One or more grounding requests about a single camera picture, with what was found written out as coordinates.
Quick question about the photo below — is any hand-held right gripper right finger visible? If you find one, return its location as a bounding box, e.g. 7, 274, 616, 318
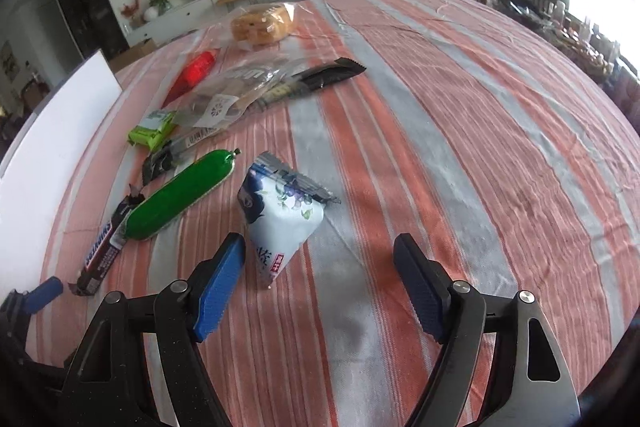
393, 233, 583, 427

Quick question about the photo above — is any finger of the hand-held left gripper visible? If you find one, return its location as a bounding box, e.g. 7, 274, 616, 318
20, 276, 65, 314

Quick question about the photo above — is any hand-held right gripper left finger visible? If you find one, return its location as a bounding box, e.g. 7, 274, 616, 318
60, 232, 247, 427

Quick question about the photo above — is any brown chocolate bar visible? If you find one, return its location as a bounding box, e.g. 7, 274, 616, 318
70, 184, 146, 298

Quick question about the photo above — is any white and blue snack packet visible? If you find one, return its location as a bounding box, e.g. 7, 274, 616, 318
237, 151, 342, 290

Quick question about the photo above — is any green sausage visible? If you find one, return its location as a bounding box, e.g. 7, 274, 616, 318
124, 148, 242, 241

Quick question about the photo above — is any small black snack packet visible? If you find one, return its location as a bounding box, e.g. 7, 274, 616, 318
141, 127, 226, 185

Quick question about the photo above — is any white storage box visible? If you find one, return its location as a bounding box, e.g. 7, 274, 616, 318
0, 49, 123, 303

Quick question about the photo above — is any green snack packet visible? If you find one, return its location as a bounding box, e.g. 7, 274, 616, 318
127, 109, 178, 148

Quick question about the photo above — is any clear bag of biscuits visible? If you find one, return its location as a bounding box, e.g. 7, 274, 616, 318
172, 57, 311, 130

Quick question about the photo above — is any red sausage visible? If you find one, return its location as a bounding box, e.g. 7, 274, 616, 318
161, 48, 221, 108

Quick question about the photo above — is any striped orange and grey tablecloth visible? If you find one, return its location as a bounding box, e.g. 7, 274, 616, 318
25, 0, 640, 427

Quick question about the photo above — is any long black snack packet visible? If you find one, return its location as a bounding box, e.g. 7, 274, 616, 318
250, 57, 367, 108

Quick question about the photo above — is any cardboard box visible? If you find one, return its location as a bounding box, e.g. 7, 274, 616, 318
107, 39, 158, 72

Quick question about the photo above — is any bagged bread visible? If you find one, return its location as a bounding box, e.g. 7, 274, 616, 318
230, 2, 301, 50

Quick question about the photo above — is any red decoration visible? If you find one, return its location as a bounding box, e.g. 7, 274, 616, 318
120, 0, 142, 28

